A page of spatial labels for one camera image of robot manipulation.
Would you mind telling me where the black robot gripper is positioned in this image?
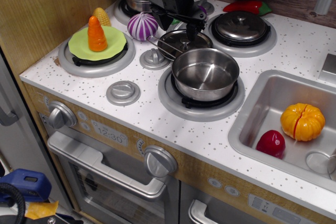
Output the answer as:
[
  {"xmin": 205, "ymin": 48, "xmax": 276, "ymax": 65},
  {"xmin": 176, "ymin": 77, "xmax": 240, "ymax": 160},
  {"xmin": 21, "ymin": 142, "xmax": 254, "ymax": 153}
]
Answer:
[{"xmin": 148, "ymin": 0, "xmax": 206, "ymax": 41}]

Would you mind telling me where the steel pot lid with knob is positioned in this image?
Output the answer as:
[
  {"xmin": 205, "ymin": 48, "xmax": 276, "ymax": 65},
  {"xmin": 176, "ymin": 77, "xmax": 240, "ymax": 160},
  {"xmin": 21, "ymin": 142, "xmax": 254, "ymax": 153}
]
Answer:
[{"xmin": 157, "ymin": 29, "xmax": 213, "ymax": 61}]

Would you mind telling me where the small steel pot rear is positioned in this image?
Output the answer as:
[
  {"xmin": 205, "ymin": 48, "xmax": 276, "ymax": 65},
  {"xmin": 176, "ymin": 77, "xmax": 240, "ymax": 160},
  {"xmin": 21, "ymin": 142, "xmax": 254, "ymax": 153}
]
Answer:
[{"xmin": 125, "ymin": 0, "xmax": 152, "ymax": 13}]

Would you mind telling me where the dark pan with lid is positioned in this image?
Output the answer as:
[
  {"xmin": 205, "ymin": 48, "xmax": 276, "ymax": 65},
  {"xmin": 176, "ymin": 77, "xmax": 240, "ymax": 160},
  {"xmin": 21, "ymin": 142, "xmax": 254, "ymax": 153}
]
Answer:
[{"xmin": 211, "ymin": 11, "xmax": 270, "ymax": 47}]

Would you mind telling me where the grey stovetop knob rear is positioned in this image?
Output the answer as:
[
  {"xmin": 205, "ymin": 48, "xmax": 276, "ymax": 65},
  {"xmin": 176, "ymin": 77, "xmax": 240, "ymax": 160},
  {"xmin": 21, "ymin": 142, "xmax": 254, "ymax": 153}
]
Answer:
[{"xmin": 195, "ymin": 0, "xmax": 215, "ymax": 16}]

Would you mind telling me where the grey stovetop knob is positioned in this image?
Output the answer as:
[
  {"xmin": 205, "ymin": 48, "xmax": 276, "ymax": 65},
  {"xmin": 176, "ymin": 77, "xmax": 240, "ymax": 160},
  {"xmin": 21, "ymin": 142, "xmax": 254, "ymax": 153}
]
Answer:
[
  {"xmin": 195, "ymin": 0, "xmax": 215, "ymax": 16},
  {"xmin": 106, "ymin": 80, "xmax": 141, "ymax": 106},
  {"xmin": 140, "ymin": 48, "xmax": 170, "ymax": 70}
]

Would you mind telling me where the purple striped toy onion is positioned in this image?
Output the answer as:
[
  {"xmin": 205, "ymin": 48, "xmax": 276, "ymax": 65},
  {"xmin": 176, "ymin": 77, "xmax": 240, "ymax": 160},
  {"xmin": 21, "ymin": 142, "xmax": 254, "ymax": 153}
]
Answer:
[{"xmin": 127, "ymin": 12, "xmax": 159, "ymax": 41}]

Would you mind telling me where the grey stovetop knob centre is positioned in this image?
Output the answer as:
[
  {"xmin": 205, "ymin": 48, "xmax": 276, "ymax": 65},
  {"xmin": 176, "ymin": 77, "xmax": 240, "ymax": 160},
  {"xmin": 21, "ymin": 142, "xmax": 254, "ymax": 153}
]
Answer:
[{"xmin": 140, "ymin": 48, "xmax": 170, "ymax": 70}]

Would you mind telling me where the yellow toy corn cob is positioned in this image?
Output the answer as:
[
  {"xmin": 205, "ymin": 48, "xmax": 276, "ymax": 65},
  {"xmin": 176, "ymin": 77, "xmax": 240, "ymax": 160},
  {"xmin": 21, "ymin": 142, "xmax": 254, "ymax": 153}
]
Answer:
[{"xmin": 92, "ymin": 7, "xmax": 111, "ymax": 26}]

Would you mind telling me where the red toy chili pepper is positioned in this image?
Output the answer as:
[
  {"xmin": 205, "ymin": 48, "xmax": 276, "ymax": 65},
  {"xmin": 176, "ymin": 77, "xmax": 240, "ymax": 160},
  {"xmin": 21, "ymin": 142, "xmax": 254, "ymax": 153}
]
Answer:
[{"xmin": 223, "ymin": 0, "xmax": 272, "ymax": 16}]

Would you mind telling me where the orange toy carrot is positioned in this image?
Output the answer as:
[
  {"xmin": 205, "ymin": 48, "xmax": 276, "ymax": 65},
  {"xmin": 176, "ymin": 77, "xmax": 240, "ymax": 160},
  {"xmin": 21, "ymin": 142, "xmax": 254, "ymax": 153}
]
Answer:
[{"xmin": 87, "ymin": 16, "xmax": 108, "ymax": 52}]

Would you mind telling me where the grey stovetop knob front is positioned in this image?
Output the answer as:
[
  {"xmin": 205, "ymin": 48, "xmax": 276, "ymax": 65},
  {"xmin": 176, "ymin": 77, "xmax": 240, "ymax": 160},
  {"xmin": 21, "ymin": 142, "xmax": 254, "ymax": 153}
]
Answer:
[{"xmin": 106, "ymin": 80, "xmax": 141, "ymax": 106}]

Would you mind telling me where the light green toy plate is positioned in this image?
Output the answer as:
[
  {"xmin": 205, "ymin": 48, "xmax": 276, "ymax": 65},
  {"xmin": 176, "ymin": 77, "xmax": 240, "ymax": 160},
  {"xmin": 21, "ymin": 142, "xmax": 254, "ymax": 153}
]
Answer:
[{"xmin": 68, "ymin": 26, "xmax": 127, "ymax": 61}]

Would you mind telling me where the grey toy sink basin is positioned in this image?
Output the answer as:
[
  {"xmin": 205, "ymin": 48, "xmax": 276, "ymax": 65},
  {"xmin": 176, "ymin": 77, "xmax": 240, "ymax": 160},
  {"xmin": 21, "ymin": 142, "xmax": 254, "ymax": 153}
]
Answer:
[{"xmin": 228, "ymin": 70, "xmax": 335, "ymax": 192}]

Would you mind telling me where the oven clock display panel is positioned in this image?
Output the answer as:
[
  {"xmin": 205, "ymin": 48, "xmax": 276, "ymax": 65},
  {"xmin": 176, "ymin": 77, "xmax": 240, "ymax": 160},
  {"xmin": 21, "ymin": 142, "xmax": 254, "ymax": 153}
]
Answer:
[{"xmin": 91, "ymin": 120, "xmax": 128, "ymax": 147}]

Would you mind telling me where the grey oven dial right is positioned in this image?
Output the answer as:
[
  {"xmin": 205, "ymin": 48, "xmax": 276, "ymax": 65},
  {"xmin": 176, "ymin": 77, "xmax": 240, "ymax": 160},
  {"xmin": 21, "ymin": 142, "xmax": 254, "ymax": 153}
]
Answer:
[{"xmin": 144, "ymin": 145, "xmax": 178, "ymax": 178}]

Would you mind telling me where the grey oven dial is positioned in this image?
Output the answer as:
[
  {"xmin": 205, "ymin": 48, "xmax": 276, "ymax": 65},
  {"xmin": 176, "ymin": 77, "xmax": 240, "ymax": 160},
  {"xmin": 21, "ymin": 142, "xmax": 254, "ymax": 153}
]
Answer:
[
  {"xmin": 144, "ymin": 145, "xmax": 178, "ymax": 178},
  {"xmin": 48, "ymin": 101, "xmax": 77, "ymax": 130}
]

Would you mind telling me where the grey oven dial left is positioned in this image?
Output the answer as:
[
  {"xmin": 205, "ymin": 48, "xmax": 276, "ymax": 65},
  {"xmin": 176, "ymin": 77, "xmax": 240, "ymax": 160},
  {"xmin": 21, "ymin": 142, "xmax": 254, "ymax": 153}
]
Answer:
[{"xmin": 48, "ymin": 101, "xmax": 77, "ymax": 130}]

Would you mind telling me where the red toy bell pepper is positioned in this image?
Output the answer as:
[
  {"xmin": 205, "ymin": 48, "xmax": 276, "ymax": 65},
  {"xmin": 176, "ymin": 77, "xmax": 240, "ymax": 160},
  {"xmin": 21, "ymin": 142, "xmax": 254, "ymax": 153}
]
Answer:
[{"xmin": 256, "ymin": 130, "xmax": 286, "ymax": 159}]

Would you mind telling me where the orange toy pumpkin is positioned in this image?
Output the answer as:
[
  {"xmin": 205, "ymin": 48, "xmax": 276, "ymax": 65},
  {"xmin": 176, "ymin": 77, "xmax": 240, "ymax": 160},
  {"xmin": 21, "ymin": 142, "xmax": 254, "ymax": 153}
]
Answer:
[{"xmin": 280, "ymin": 103, "xmax": 326, "ymax": 142}]

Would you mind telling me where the grey faucet base block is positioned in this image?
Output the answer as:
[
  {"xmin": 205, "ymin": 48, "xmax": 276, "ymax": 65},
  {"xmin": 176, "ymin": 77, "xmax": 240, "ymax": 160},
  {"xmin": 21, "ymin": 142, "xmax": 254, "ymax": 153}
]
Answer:
[{"xmin": 318, "ymin": 54, "xmax": 336, "ymax": 84}]

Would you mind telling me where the blue clamp device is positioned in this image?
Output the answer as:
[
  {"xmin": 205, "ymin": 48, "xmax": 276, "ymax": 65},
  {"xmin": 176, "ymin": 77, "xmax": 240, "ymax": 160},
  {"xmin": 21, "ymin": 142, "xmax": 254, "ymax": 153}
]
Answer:
[{"xmin": 1, "ymin": 169, "xmax": 52, "ymax": 202}]

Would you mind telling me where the steel saucepan with handle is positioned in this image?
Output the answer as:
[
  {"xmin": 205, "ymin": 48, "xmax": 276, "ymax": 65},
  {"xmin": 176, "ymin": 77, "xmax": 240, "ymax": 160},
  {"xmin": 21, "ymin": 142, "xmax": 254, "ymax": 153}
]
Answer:
[{"xmin": 146, "ymin": 35, "xmax": 240, "ymax": 102}]

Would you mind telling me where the rear left burner ring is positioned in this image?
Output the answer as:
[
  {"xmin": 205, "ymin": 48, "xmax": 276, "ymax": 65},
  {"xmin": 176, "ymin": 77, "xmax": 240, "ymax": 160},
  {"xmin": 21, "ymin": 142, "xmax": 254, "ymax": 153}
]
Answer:
[{"xmin": 113, "ymin": 0, "xmax": 140, "ymax": 26}]

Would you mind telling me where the burner ring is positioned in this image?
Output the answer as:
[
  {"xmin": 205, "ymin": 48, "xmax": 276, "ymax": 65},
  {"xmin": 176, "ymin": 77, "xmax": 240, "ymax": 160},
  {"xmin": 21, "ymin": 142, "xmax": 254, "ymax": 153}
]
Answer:
[
  {"xmin": 157, "ymin": 64, "xmax": 246, "ymax": 122},
  {"xmin": 57, "ymin": 31, "xmax": 137, "ymax": 78},
  {"xmin": 113, "ymin": 0, "xmax": 140, "ymax": 26},
  {"xmin": 203, "ymin": 13, "xmax": 278, "ymax": 58}
]

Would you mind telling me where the front left burner ring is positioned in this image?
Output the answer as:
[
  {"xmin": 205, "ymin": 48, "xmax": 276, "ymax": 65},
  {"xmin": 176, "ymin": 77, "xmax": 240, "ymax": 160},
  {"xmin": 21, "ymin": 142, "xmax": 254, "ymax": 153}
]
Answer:
[{"xmin": 57, "ymin": 31, "xmax": 137, "ymax": 78}]

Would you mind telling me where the front right burner ring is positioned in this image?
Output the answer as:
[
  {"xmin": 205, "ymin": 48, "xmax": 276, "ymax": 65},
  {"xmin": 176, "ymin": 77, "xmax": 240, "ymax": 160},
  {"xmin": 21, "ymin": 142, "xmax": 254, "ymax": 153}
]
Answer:
[{"xmin": 157, "ymin": 64, "xmax": 246, "ymax": 122}]

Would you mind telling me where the rear right burner ring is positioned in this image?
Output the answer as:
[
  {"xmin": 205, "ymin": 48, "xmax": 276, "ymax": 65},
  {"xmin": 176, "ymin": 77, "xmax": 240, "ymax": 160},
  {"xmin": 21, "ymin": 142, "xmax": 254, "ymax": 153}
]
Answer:
[{"xmin": 203, "ymin": 13, "xmax": 278, "ymax": 58}]

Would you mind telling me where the grey oven door handle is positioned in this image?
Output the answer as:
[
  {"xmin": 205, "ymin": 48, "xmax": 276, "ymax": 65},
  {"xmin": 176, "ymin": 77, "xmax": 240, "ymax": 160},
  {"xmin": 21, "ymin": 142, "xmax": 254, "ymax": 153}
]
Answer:
[{"xmin": 48, "ymin": 132, "xmax": 166, "ymax": 201}]

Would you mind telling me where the grey cabinet door handle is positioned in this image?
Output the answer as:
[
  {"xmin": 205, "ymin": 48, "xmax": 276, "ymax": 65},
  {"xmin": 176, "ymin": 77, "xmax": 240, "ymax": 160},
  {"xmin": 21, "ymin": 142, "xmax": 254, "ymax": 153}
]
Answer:
[{"xmin": 188, "ymin": 199, "xmax": 218, "ymax": 224}]

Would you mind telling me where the grey fridge door handle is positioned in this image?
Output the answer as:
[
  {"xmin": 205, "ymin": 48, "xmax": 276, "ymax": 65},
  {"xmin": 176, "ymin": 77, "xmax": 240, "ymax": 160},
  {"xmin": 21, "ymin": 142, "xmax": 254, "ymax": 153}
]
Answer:
[{"xmin": 0, "ymin": 107, "xmax": 19, "ymax": 126}]

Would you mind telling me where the black braided cable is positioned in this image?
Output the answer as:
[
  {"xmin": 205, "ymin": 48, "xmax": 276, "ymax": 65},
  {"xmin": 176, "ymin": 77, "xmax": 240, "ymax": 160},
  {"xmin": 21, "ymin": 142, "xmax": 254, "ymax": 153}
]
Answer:
[{"xmin": 0, "ymin": 182, "xmax": 26, "ymax": 224}]

